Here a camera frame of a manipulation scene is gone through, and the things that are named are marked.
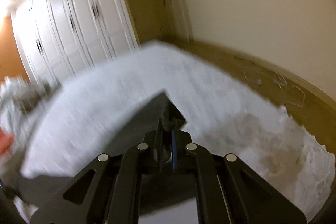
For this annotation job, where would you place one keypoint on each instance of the white panelled wardrobe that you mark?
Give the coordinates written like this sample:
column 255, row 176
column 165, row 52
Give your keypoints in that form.
column 58, row 39

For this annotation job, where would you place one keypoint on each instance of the light grey bed blanket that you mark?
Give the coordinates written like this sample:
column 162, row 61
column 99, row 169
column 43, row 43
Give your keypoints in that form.
column 112, row 107

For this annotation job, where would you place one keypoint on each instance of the dark grey pants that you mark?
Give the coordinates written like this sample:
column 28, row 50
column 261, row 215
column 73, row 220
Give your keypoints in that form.
column 38, row 190

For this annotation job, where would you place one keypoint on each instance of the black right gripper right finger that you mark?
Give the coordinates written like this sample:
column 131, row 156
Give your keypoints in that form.
column 228, row 190

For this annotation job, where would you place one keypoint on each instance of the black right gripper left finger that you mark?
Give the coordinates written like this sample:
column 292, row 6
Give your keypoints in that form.
column 108, row 189

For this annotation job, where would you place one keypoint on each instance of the grey crumpled clothes pile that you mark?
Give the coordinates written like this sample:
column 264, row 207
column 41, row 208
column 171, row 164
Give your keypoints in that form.
column 22, row 104

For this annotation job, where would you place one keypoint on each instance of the red cloth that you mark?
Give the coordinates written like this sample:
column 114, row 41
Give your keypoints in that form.
column 6, row 140

